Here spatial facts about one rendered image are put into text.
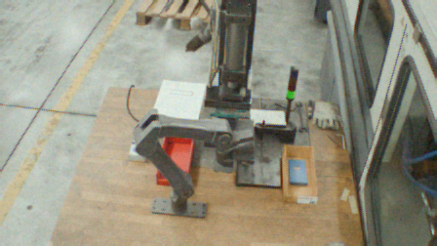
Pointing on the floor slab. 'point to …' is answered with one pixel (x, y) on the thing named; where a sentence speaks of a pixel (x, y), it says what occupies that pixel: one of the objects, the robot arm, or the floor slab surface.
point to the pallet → (172, 12)
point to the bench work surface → (119, 117)
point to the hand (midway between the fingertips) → (223, 167)
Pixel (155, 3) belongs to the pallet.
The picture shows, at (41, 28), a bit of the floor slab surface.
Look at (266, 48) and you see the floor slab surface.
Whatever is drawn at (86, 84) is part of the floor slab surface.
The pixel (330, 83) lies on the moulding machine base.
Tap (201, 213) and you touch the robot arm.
